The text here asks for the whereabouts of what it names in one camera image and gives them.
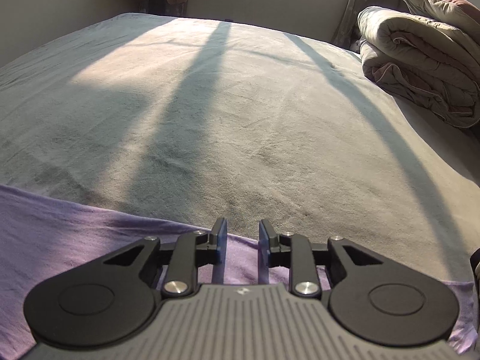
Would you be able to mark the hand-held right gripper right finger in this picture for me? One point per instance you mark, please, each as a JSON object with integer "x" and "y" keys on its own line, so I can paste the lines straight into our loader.
{"x": 263, "y": 240}

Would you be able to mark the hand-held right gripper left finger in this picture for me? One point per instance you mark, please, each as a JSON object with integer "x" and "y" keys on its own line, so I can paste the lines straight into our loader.
{"x": 222, "y": 240}

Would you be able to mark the purple long-sleeve shirt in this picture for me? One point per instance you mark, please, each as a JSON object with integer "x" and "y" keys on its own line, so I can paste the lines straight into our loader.
{"x": 75, "y": 232}

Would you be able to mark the grey bed blanket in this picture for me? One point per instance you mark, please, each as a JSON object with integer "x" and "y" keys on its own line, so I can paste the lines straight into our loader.
{"x": 225, "y": 120}

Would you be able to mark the folded beige pink duvet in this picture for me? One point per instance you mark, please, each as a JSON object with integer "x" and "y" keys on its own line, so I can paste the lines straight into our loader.
{"x": 412, "y": 52}

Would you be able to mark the grey star-patterned curtain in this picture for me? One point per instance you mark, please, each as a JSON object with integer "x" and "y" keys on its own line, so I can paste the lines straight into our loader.
{"x": 360, "y": 3}

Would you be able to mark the maroon grey pillow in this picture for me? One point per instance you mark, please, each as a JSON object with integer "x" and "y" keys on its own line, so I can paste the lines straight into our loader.
{"x": 442, "y": 0}

